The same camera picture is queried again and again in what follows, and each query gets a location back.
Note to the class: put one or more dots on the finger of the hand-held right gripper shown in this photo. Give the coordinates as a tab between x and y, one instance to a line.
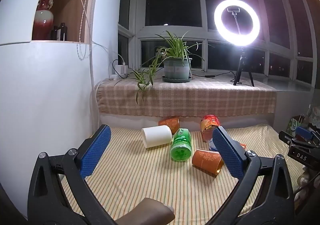
303	132

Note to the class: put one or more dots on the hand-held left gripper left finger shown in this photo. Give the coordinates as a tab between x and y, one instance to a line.
96	149

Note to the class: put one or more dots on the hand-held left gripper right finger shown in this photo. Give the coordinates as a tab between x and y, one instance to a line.
227	152

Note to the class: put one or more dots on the blue and white cup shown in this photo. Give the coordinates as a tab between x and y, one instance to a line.
212	144

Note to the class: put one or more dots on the orange patterned cup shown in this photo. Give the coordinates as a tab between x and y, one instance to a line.
170	123
207	161

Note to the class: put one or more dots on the green box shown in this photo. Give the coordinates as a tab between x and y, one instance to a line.
293	124

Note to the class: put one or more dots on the lace cloth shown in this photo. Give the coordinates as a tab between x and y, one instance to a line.
314	116

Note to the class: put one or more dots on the green plastic bottle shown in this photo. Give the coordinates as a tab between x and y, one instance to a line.
181	145

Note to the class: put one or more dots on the striped mat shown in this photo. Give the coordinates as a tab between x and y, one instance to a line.
140	177

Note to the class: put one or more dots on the plaid cloth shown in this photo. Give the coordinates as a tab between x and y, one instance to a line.
190	97

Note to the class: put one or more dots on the white power strip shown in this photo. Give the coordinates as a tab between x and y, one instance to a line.
114	76

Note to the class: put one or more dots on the brown rounded object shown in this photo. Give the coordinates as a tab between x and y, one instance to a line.
147	211

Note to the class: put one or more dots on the white charger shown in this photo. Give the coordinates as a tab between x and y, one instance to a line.
124	67
119	68

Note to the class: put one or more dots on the black tripod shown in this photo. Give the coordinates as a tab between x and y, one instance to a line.
243	67

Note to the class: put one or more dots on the green pot saucer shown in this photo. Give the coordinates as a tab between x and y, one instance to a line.
177	79

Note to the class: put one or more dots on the green flower pot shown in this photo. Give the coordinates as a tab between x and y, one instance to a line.
177	67

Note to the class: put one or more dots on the spider plant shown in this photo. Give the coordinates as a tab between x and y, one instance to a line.
172	47

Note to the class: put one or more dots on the dark glass bottle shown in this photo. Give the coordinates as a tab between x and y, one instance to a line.
62	31
54	33

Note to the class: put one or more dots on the wooden shelf niche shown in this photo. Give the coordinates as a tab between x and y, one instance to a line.
72	10

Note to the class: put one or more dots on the red and white vase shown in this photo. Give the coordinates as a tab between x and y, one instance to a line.
44	14

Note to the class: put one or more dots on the window frame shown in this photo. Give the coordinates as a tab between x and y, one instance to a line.
205	32

